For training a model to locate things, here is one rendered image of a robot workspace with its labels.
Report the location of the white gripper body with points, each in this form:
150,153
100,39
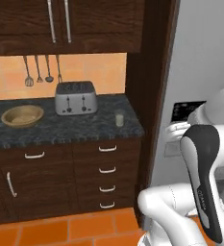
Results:
177,130

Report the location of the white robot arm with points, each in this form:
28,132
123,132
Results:
168,205

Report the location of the glass of lemonade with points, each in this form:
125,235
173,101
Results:
119,119

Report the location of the grey fridge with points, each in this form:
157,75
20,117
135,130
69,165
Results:
200,48

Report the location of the tan wooden bowl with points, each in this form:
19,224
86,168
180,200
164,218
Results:
11,112

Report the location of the tall dark wood side panel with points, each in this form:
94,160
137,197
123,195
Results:
152,64

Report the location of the narrow dark wood drawer front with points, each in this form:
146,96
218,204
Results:
84,150
84,203
84,188
84,169

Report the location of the silver two-slot toaster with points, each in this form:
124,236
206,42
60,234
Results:
75,99

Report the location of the wide dark wood drawer front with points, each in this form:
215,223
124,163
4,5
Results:
57,153

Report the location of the hanging metal fork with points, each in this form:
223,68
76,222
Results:
59,77

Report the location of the hanging metal ladle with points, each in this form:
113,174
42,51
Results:
49,78

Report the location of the dark wood base cupboard door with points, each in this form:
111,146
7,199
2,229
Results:
43,189

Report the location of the hanging metal spatula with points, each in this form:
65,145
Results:
39,78

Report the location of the dark wood wall cupboard door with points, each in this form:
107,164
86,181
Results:
104,22
17,22

